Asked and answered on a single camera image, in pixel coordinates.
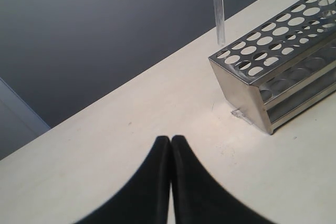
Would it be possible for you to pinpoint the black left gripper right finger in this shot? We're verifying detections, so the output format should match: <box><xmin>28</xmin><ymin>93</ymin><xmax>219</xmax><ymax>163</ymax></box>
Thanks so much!
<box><xmin>171</xmin><ymin>135</ymin><xmax>268</xmax><ymax>223</ymax></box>

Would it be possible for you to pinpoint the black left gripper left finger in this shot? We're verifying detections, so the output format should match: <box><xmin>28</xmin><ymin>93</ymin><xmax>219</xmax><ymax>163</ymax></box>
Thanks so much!
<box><xmin>77</xmin><ymin>136</ymin><xmax>171</xmax><ymax>223</ymax></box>

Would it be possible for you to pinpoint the stainless steel test tube rack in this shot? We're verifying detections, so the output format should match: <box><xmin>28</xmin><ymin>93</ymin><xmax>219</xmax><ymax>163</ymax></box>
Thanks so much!
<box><xmin>209</xmin><ymin>0</ymin><xmax>335</xmax><ymax>134</ymax></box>

